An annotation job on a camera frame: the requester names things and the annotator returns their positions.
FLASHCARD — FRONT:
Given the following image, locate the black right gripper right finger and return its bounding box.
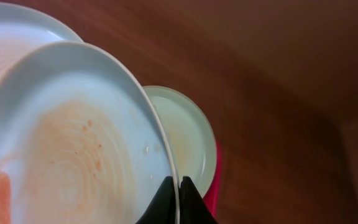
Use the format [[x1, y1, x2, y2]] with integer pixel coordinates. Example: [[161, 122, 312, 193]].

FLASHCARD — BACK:
[[179, 176, 218, 224]]

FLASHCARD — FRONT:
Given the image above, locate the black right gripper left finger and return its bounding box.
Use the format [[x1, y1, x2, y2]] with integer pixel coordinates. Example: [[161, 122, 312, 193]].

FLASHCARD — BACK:
[[136, 176, 176, 224]]

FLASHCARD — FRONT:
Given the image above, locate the light blue plate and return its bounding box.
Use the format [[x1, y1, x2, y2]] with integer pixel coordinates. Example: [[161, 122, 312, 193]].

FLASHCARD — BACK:
[[0, 42, 178, 223], [0, 2, 82, 81], [144, 86, 218, 197]]

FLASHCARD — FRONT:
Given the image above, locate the light blue plate bottom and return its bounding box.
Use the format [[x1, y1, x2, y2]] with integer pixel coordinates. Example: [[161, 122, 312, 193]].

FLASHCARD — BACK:
[[0, 2, 82, 81]]

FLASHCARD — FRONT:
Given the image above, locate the red serving tray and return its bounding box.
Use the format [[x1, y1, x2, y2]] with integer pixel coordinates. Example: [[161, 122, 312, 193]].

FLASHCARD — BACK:
[[203, 142, 223, 218]]

